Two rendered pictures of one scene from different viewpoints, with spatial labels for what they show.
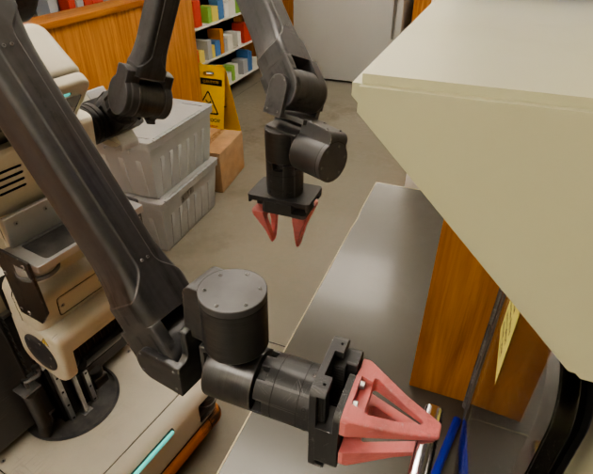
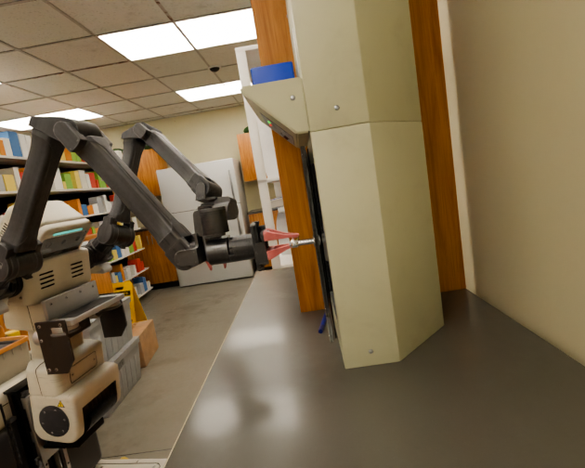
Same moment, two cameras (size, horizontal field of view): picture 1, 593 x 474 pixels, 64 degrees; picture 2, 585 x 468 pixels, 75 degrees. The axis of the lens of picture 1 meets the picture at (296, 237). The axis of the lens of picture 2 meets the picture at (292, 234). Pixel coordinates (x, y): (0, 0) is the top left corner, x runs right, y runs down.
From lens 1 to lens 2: 63 cm
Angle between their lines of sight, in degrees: 32
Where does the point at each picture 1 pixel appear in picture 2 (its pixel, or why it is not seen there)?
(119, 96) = (105, 232)
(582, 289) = (288, 112)
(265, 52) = (191, 177)
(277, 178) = not seen: hidden behind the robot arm
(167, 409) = not seen: outside the picture
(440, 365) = (310, 291)
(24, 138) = (119, 179)
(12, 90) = (115, 162)
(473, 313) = (312, 253)
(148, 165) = not seen: hidden behind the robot
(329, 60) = (204, 270)
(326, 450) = (262, 254)
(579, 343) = (292, 123)
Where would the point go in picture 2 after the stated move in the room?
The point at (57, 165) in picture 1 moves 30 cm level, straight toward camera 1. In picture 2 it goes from (134, 185) to (217, 165)
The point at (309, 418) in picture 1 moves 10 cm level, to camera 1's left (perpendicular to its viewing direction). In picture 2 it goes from (252, 240) to (205, 250)
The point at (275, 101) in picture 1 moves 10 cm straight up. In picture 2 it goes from (201, 193) to (194, 160)
